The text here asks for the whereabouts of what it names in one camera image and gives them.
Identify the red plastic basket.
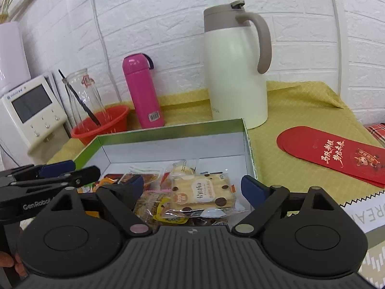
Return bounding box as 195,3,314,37
71,105,130,145

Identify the plaid cloth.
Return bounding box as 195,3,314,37
364,122,385,148

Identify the green cardboard box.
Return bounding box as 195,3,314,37
74,118,257,226

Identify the pink thermos bottle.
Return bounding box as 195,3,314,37
122,53,165,129

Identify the white wall cable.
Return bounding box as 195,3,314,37
88,0,122,104

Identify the black stirrer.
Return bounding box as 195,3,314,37
58,69,101,126

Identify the orange snack packet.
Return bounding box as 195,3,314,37
77,177,121,193

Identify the brown shiny snack packet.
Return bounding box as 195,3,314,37
186,218,229,227

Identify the cream thermal carafe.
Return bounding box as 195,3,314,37
203,0,273,129

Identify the white water dispenser with screen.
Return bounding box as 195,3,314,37
0,72,70,169

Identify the white wall pipe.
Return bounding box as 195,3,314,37
326,0,343,97

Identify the yellow-green tablecloth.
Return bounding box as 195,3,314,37
46,81,385,208

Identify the yellow snack packet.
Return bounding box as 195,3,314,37
153,197,187,225

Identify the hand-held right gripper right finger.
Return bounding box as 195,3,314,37
233,175,334,237

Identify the round cake packet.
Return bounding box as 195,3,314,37
171,159,197,177

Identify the red envelope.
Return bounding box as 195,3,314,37
276,125,385,189

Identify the glass pitcher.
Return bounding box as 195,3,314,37
62,68,106,127

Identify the dotted cookie packet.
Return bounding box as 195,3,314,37
170,173,238,214

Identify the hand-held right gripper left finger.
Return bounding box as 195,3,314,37
50,174,152,237

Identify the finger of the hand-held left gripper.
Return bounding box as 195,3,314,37
0,160,76,185
0,165,101,202

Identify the red snack packet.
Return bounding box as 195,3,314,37
119,171,163,189

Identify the person's left hand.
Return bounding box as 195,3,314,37
0,250,28,277

